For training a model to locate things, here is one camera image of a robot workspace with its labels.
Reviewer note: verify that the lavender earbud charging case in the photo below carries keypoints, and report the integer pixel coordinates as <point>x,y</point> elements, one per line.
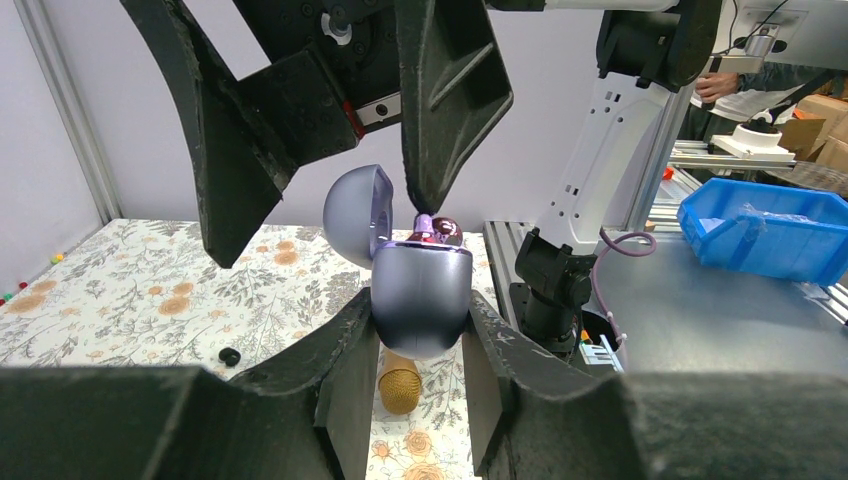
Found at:
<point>420,292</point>

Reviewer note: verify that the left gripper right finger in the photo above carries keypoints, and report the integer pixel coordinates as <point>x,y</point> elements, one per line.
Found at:
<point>533,416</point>

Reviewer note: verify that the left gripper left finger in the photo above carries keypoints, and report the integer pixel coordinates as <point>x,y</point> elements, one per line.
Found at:
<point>304,413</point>

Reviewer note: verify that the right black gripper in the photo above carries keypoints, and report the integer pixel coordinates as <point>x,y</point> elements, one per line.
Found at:
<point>327,59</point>

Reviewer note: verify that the black earbud near centre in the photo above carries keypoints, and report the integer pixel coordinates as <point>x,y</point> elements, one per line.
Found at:
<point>230,357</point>

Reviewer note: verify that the blue plastic bin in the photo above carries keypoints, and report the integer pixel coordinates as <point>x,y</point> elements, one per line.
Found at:
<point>768,230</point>

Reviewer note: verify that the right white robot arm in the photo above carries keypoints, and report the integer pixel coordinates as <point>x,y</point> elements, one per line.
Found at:
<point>646,51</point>

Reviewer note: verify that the coloured beads at wall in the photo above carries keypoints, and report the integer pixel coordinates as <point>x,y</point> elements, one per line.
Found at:
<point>26,278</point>

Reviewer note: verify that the floral table mat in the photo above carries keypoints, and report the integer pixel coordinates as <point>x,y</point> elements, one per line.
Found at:
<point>144,293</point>

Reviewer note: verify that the person in background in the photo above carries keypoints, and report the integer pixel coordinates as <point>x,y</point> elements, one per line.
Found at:
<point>721,101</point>

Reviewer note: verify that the white device on bench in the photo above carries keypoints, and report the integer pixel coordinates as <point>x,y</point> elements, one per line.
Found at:
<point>756,139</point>

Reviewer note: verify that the gold microphone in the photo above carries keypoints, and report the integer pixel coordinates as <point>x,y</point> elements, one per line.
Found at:
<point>399,384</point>

